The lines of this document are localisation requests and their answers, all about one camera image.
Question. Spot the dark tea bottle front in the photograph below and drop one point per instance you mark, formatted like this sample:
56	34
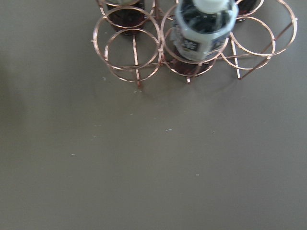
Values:
200	30

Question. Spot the copper wire bottle rack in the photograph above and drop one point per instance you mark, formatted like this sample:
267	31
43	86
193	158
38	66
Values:
152	45

